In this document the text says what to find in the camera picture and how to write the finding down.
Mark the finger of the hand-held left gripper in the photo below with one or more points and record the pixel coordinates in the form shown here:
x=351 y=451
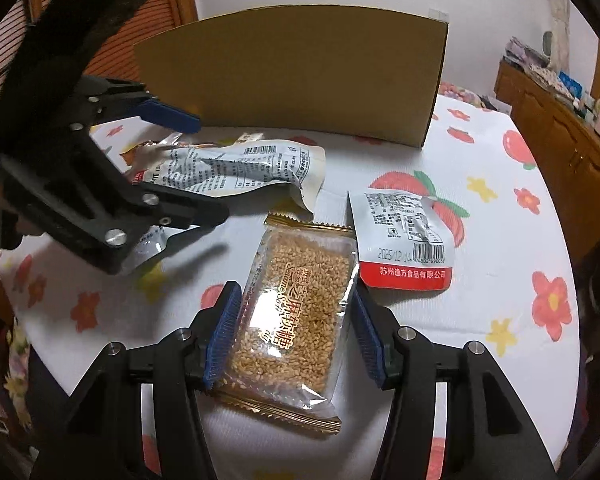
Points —
x=172 y=116
x=195 y=210

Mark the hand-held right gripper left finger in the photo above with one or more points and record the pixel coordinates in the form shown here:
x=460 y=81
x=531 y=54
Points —
x=220 y=340

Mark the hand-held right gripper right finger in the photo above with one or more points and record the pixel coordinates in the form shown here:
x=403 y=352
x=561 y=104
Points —
x=370 y=340

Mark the clear sesame candy packet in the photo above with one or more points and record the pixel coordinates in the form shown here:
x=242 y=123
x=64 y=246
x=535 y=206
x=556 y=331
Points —
x=280 y=320

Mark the white red snack packet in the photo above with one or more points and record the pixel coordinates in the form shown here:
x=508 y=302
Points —
x=405 y=240

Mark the brown cardboard box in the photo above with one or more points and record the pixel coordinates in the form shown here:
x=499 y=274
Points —
x=290 y=75

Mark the orange silver snack packet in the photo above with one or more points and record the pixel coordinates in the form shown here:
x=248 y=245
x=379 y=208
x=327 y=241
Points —
x=147 y=149

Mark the wooden louvre door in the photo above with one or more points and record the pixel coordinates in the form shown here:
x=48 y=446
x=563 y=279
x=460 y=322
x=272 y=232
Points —
x=125 y=35

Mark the white strawberry print cloth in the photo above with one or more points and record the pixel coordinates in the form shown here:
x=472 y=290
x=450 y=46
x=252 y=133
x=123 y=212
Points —
x=480 y=310

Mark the floral quilt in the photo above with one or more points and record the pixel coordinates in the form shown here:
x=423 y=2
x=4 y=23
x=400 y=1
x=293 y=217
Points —
x=15 y=365

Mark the wooden cabinet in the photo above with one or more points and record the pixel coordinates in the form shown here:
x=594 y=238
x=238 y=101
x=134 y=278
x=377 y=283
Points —
x=555 y=135

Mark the clear bag of candies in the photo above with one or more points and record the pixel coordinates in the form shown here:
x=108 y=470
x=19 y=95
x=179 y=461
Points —
x=547 y=79

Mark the purple patterned bag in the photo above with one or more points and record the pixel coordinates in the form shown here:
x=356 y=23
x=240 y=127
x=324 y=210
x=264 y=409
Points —
x=522 y=52

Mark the blue box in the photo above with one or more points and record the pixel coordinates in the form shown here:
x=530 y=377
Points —
x=571 y=83

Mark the beige curtain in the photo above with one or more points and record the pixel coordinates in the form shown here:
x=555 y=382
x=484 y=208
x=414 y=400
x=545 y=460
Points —
x=560 y=25

